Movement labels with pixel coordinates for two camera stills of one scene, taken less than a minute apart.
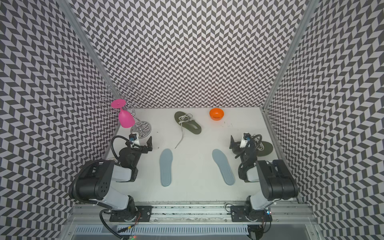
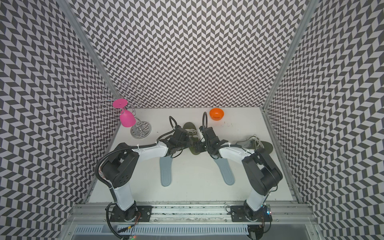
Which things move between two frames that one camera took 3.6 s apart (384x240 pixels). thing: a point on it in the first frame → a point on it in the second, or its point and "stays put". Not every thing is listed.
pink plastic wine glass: [126, 120] stays put
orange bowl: [216, 114] stays put
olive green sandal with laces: [187, 122] → [193, 136]
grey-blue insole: [166, 158] stays put
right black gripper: [237, 145] → [198, 146]
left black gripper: [149, 146] → [187, 142]
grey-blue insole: [220, 158] stays put
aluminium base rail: [195, 223] stays put
